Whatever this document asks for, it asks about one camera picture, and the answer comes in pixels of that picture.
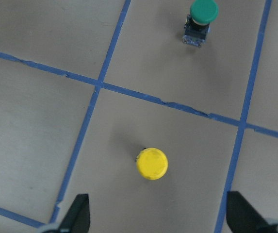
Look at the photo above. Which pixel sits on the green push button switch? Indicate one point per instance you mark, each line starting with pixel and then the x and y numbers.
pixel 197 26

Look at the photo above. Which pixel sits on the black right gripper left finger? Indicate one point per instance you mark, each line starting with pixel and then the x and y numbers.
pixel 77 219

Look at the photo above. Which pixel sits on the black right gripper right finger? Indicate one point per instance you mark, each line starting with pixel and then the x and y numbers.
pixel 242 217

